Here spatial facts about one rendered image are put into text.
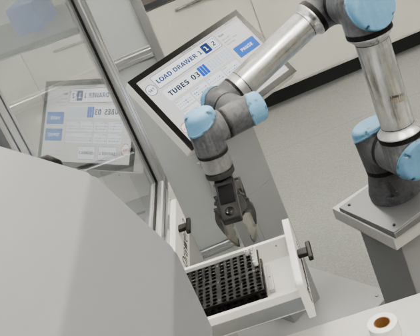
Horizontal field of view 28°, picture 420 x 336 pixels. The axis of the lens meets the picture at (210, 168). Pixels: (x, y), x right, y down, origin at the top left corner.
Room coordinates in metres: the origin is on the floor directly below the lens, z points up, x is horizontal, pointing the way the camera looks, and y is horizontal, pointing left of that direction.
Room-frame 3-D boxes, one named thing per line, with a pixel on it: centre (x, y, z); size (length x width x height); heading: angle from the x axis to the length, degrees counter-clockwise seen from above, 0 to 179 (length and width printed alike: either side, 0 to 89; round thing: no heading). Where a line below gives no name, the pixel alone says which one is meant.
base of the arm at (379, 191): (2.01, -0.45, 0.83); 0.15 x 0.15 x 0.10
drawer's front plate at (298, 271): (1.72, -0.11, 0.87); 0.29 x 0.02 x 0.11; 171
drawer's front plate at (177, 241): (2.08, 0.16, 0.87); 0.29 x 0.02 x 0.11; 171
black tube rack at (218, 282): (1.75, 0.09, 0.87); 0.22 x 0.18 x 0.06; 81
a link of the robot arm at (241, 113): (1.82, -0.11, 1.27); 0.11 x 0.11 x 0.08; 14
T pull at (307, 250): (1.72, -0.13, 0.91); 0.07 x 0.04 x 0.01; 171
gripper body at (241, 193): (1.78, -0.02, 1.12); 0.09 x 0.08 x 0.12; 171
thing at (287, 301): (1.75, 0.10, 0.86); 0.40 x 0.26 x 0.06; 81
